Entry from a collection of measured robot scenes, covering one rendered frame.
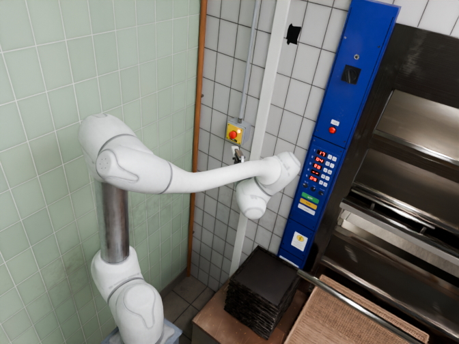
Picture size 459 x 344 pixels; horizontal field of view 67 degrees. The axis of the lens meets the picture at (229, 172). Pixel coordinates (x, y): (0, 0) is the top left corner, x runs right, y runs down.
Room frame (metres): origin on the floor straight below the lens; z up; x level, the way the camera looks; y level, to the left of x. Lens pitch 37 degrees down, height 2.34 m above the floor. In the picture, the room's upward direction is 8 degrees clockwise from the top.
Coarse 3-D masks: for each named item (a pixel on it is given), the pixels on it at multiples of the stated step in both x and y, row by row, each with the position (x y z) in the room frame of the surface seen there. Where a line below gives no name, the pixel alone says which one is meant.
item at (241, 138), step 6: (234, 120) 1.53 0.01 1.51; (228, 126) 1.51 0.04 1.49; (234, 126) 1.49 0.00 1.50; (240, 126) 1.48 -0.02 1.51; (246, 126) 1.49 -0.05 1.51; (228, 132) 1.50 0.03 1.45; (246, 132) 1.49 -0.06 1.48; (228, 138) 1.50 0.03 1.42; (240, 138) 1.47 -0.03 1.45; (246, 138) 1.49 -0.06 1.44; (240, 144) 1.47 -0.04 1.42
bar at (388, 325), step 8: (304, 272) 0.92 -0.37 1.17; (312, 280) 0.90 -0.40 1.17; (320, 288) 0.87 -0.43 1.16; (328, 288) 0.86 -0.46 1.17; (336, 296) 0.84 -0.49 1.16; (344, 296) 0.83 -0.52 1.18; (352, 304) 0.80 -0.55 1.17; (360, 304) 0.81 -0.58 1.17; (360, 312) 0.78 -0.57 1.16; (368, 312) 0.78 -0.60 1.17; (376, 320) 0.75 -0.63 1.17; (384, 320) 0.75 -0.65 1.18; (392, 328) 0.73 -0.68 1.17; (400, 336) 0.70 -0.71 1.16; (408, 336) 0.70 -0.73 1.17
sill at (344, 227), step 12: (336, 228) 1.23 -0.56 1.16; (348, 228) 1.22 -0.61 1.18; (360, 228) 1.23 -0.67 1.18; (360, 240) 1.17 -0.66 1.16; (372, 240) 1.16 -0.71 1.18; (384, 240) 1.17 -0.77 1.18; (384, 252) 1.11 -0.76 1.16; (396, 252) 1.10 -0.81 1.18; (408, 264) 1.05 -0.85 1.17; (420, 264) 1.05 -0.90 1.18; (432, 276) 1.00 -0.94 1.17; (444, 276) 1.00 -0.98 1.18; (456, 288) 0.95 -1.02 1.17
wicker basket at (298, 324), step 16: (336, 288) 1.13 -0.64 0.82; (320, 304) 1.11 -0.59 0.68; (336, 304) 1.09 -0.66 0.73; (368, 304) 1.05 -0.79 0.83; (304, 320) 1.06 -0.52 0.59; (320, 320) 1.07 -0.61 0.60; (352, 320) 1.03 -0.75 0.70; (368, 320) 1.01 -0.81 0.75; (400, 320) 0.97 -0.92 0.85; (288, 336) 0.87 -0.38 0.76; (304, 336) 0.97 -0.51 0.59; (320, 336) 0.98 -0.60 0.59; (336, 336) 1.00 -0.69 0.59; (352, 336) 0.99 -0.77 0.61; (368, 336) 0.98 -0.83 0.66; (384, 336) 0.96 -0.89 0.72; (416, 336) 0.92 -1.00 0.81
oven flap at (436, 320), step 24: (336, 240) 1.24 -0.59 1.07; (336, 264) 1.18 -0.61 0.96; (360, 264) 1.14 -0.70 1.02; (384, 264) 1.11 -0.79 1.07; (384, 288) 1.06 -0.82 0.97; (408, 288) 1.03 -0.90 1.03; (432, 288) 1.01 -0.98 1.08; (408, 312) 0.96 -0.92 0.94; (432, 312) 0.95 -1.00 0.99; (456, 312) 0.93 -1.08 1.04; (456, 336) 0.86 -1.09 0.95
